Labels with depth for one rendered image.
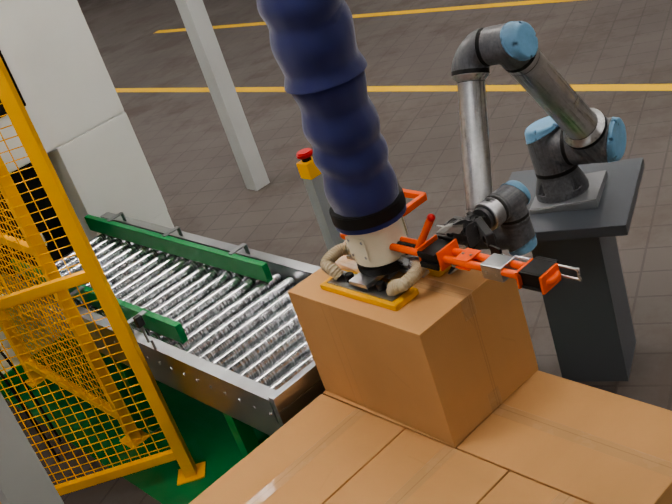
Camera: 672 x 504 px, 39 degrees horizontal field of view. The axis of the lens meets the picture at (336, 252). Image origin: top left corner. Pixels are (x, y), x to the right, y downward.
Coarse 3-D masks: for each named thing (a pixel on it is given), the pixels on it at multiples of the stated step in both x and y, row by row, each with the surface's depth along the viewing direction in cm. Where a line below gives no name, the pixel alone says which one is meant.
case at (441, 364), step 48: (432, 288) 279; (480, 288) 273; (336, 336) 296; (384, 336) 274; (432, 336) 263; (480, 336) 276; (528, 336) 291; (336, 384) 314; (384, 384) 289; (432, 384) 268; (480, 384) 280; (432, 432) 283
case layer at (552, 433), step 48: (528, 384) 292; (576, 384) 285; (288, 432) 308; (336, 432) 300; (384, 432) 293; (480, 432) 280; (528, 432) 273; (576, 432) 267; (624, 432) 262; (240, 480) 294; (288, 480) 287; (336, 480) 280; (384, 480) 274; (432, 480) 268; (480, 480) 262; (528, 480) 257; (576, 480) 252; (624, 480) 246
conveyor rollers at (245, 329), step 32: (64, 256) 499; (96, 256) 488; (128, 256) 473; (160, 256) 462; (128, 288) 442; (160, 288) 432; (192, 288) 422; (224, 288) 412; (256, 288) 401; (288, 288) 399; (192, 320) 394; (224, 320) 391; (256, 320) 379; (288, 320) 370; (192, 352) 372; (224, 352) 363; (256, 352) 358; (288, 352) 357
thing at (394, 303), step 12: (348, 276) 291; (324, 288) 297; (336, 288) 293; (348, 288) 290; (360, 288) 287; (372, 288) 285; (384, 288) 281; (408, 288) 280; (360, 300) 285; (372, 300) 280; (384, 300) 278; (396, 300) 276; (408, 300) 276
